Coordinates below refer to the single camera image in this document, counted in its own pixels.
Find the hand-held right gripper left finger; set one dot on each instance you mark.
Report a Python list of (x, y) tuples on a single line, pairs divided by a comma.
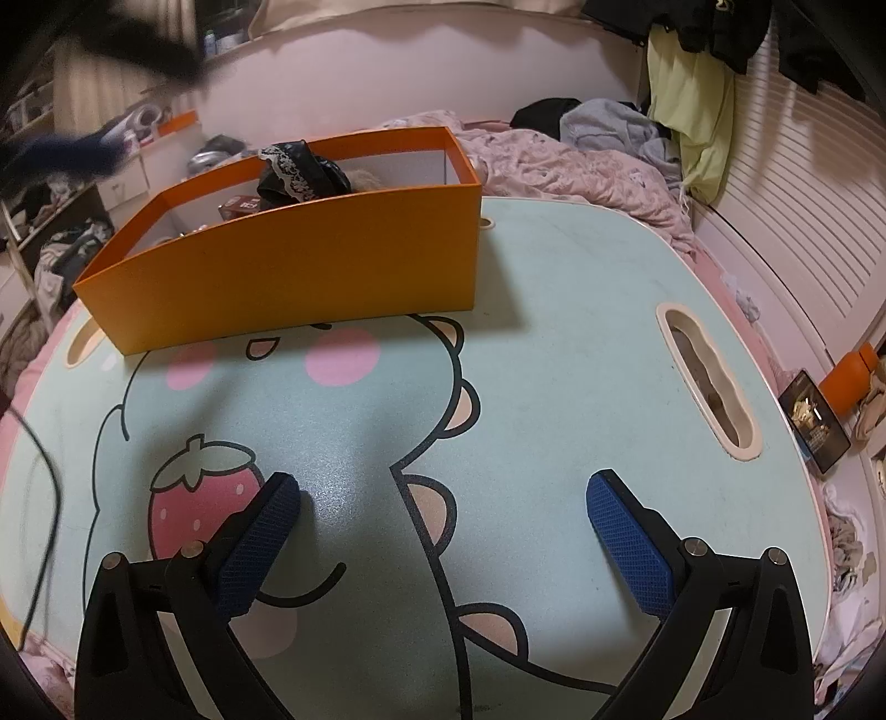
[(263, 540)]

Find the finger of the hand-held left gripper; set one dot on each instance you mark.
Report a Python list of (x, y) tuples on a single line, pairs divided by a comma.
[(138, 45), (66, 156)]

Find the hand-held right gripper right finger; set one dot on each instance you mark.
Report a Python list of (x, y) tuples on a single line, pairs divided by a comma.
[(630, 547)]

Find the orange cardboard box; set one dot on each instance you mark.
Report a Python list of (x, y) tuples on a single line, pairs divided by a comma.
[(311, 263)]

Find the white drawer cabinet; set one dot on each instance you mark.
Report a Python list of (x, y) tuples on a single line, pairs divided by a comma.
[(124, 181)]

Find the white rolled sheet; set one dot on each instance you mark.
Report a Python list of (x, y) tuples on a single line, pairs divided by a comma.
[(138, 119)]

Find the small orange box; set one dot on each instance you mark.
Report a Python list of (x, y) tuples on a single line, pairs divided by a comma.
[(178, 123)]

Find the pile of clothes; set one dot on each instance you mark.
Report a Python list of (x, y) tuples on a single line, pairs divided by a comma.
[(73, 259)]

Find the silver metal bowl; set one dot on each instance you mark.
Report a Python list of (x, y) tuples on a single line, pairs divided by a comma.
[(214, 152)]

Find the small brown box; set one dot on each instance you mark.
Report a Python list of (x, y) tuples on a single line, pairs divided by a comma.
[(239, 206)]

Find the black lace cloth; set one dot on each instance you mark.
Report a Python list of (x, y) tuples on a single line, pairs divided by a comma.
[(297, 173)]

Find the crumpled grey cloth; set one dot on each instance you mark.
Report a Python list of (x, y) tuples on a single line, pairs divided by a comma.
[(848, 540)]

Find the phone with lit screen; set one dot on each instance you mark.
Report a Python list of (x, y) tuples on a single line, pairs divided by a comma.
[(813, 422)]

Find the brown fluffy pompom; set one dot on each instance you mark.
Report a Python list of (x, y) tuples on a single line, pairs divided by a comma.
[(363, 181)]

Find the orange bottle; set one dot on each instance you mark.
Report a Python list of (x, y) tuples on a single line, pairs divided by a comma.
[(848, 381)]

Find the pink floral quilt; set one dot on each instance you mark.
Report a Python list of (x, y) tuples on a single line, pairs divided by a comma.
[(554, 173)]

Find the black clothing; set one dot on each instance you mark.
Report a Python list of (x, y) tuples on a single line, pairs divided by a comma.
[(543, 112)]

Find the grey clothing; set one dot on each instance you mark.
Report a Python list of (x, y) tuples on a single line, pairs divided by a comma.
[(609, 128)]

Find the yellow-green hanging garment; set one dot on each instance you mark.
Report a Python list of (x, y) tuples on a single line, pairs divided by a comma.
[(692, 104)]

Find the black hanging garment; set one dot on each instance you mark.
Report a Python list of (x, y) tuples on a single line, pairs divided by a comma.
[(824, 48), (720, 34)]

